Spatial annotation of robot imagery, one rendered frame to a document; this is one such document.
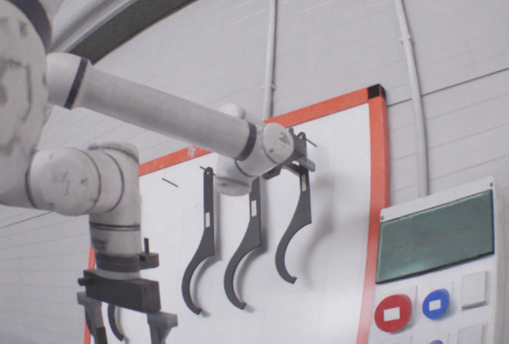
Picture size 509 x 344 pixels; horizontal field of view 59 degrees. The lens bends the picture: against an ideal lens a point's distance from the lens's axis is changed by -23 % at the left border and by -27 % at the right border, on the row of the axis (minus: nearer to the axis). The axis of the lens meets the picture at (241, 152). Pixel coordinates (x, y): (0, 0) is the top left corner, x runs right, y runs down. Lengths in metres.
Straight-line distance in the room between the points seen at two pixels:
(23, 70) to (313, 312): 1.30
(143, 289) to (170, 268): 1.27
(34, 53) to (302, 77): 1.64
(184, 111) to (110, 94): 0.18
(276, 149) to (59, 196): 0.70
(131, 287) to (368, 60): 1.29
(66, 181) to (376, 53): 1.38
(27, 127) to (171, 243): 1.68
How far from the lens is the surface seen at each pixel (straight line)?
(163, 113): 1.19
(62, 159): 0.68
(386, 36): 1.89
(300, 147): 1.57
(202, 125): 1.22
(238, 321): 1.76
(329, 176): 1.71
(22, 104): 0.43
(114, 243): 0.79
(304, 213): 1.61
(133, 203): 0.80
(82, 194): 0.66
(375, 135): 1.66
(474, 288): 1.20
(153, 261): 0.87
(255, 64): 2.21
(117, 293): 0.83
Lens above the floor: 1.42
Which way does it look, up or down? 27 degrees up
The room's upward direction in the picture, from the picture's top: 5 degrees clockwise
